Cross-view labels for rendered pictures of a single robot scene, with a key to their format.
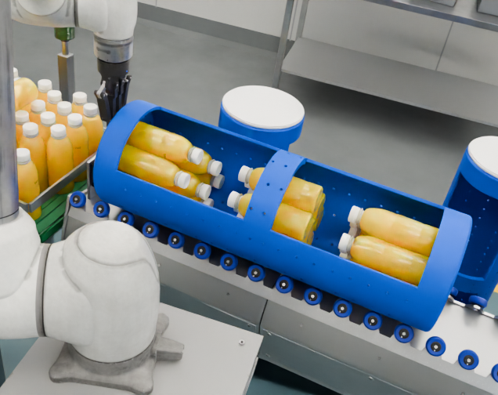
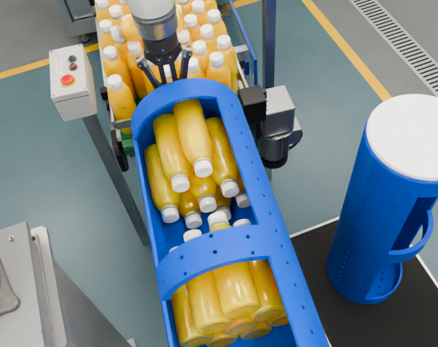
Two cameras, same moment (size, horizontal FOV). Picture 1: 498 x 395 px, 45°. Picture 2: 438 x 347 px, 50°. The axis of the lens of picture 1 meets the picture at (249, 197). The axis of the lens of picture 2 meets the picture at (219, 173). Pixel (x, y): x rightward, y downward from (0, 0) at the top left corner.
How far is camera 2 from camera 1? 1.12 m
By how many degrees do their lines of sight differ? 47
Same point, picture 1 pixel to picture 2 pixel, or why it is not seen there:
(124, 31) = (142, 11)
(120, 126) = (151, 101)
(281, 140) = (404, 188)
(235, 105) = (386, 117)
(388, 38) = not seen: outside the picture
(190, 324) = (26, 325)
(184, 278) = not seen: hidden behind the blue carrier
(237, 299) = not seen: hidden behind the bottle
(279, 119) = (416, 163)
